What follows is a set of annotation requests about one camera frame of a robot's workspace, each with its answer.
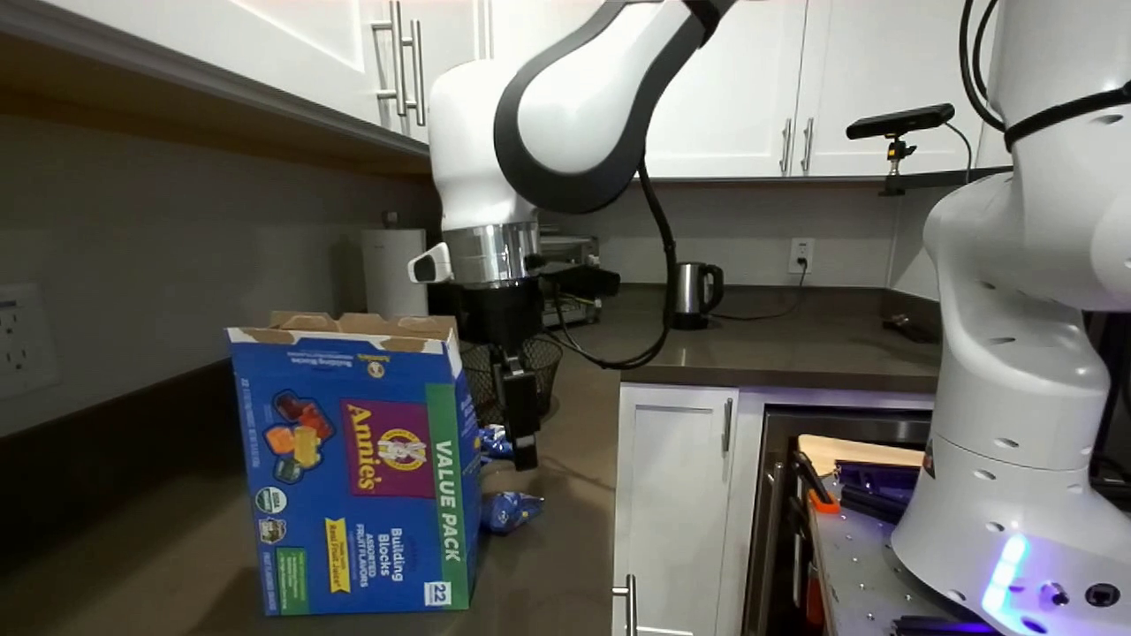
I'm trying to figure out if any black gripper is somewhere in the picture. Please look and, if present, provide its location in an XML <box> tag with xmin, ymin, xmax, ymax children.
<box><xmin>457</xmin><ymin>280</ymin><xmax>561</xmax><ymax>473</ymax></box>

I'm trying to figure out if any blue Annie's cardboard box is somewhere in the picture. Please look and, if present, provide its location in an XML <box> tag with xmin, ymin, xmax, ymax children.
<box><xmin>224</xmin><ymin>309</ymin><xmax>489</xmax><ymax>621</ymax></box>

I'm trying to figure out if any blue crumpled snack packet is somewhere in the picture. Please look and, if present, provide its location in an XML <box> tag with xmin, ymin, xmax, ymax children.
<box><xmin>473</xmin><ymin>420</ymin><xmax>516</xmax><ymax>463</ymax></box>
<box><xmin>477</xmin><ymin>486</ymin><xmax>549</xmax><ymax>541</ymax></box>

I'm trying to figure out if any silver toaster oven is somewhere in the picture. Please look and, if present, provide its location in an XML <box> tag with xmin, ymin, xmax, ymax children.
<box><xmin>534</xmin><ymin>234</ymin><xmax>627</xmax><ymax>337</ymax></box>

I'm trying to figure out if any paper towel roll on holder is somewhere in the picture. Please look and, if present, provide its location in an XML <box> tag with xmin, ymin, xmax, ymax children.
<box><xmin>356</xmin><ymin>222</ymin><xmax>436</xmax><ymax>322</ymax></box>

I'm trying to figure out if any steel electric kettle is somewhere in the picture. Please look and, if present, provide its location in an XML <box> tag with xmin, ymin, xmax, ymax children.
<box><xmin>673</xmin><ymin>260</ymin><xmax>727</xmax><ymax>331</ymax></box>

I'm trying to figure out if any light wooden board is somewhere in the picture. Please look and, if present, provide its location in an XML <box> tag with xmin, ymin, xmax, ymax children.
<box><xmin>794</xmin><ymin>433</ymin><xmax>937</xmax><ymax>476</ymax></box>

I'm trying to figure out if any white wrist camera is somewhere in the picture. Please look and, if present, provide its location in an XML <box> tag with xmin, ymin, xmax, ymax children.
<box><xmin>407</xmin><ymin>242</ymin><xmax>458</xmax><ymax>286</ymax></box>

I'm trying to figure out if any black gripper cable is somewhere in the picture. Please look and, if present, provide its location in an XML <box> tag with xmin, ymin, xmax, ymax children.
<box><xmin>549</xmin><ymin>161</ymin><xmax>683</xmax><ymax>376</ymax></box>

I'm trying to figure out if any black camera on stand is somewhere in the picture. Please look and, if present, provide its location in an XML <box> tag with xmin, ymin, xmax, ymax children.
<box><xmin>842</xmin><ymin>98</ymin><xmax>959</xmax><ymax>200</ymax></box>

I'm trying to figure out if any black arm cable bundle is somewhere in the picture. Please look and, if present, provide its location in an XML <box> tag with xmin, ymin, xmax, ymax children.
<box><xmin>954</xmin><ymin>0</ymin><xmax>1131</xmax><ymax>154</ymax></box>

